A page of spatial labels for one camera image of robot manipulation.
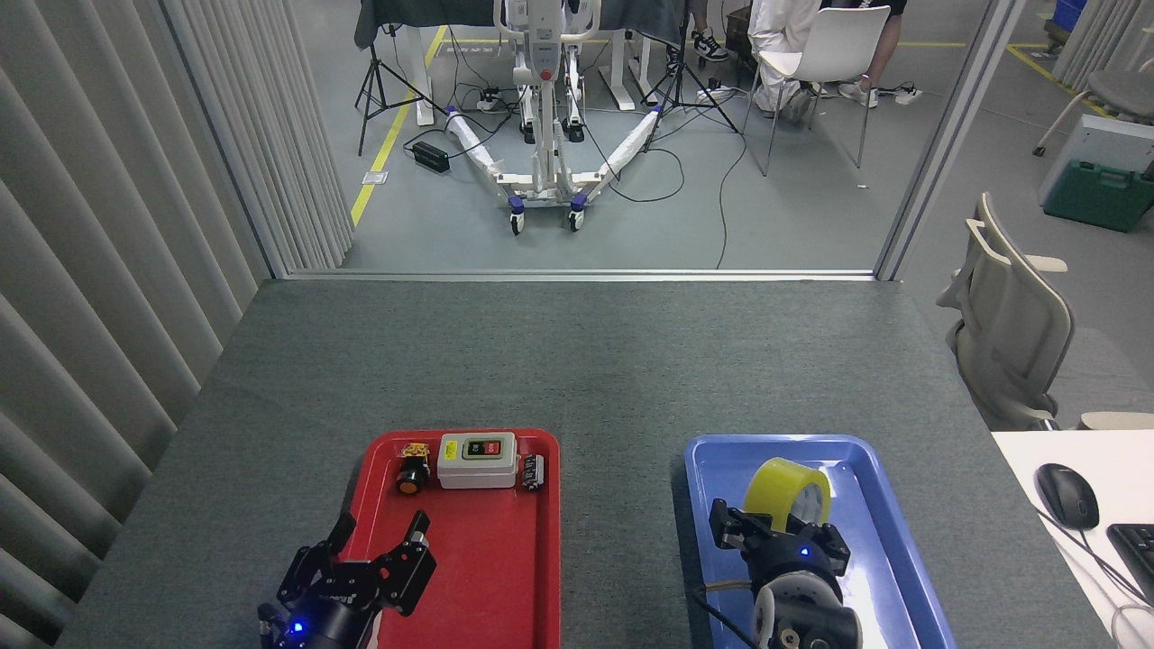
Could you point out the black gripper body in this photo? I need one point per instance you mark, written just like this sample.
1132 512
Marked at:
325 622
789 559

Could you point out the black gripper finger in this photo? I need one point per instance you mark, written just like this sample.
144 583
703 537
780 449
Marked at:
302 577
406 577
732 530
829 545

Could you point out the yellow tape roll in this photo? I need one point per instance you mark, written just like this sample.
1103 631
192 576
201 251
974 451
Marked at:
775 487

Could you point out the blue plastic tray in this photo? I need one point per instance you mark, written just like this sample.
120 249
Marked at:
721 469

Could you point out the red plastic tray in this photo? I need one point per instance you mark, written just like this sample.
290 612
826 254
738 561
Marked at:
496 559

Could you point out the black push button orange cap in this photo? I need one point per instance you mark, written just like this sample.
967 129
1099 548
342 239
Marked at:
412 475

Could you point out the white desk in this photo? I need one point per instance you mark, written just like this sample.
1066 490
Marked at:
1028 451

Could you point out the black computer mouse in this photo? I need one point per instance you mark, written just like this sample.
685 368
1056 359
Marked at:
1066 496

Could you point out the beige office chair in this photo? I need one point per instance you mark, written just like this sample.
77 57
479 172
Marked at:
1010 333

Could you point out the black keyboard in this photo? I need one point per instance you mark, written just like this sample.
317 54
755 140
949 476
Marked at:
1138 559

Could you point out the grey vertical blinds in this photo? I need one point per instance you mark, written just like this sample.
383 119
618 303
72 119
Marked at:
108 225

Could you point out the black power brick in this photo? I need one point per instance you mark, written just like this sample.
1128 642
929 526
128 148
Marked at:
431 157

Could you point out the green plastic case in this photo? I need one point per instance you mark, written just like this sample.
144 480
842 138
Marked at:
1095 194

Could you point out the black tripod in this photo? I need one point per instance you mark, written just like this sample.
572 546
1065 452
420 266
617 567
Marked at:
374 81
678 86

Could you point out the white wheeled stand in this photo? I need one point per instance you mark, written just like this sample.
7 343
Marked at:
545 108

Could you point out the white power strip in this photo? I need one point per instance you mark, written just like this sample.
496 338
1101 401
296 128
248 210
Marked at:
489 103

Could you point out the grey flat box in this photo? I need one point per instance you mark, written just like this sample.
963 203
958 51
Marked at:
1104 144

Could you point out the seated person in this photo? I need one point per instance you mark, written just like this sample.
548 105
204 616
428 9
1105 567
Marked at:
775 36

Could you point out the white plastic chair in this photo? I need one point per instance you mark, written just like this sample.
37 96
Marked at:
843 45

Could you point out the grey padded chair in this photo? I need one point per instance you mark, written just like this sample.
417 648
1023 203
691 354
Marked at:
1122 90

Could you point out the desk with dark cloth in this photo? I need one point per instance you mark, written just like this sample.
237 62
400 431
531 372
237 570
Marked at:
424 18

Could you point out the blue bin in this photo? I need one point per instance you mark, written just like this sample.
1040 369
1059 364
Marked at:
1068 13

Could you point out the white two-button switch box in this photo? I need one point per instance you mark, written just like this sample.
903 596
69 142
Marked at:
476 473

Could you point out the small black switch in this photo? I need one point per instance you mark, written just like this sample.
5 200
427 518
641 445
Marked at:
533 473

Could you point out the silver frame rail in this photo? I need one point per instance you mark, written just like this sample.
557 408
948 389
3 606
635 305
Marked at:
577 274

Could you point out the silver frame post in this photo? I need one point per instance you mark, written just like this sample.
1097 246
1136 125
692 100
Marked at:
947 144

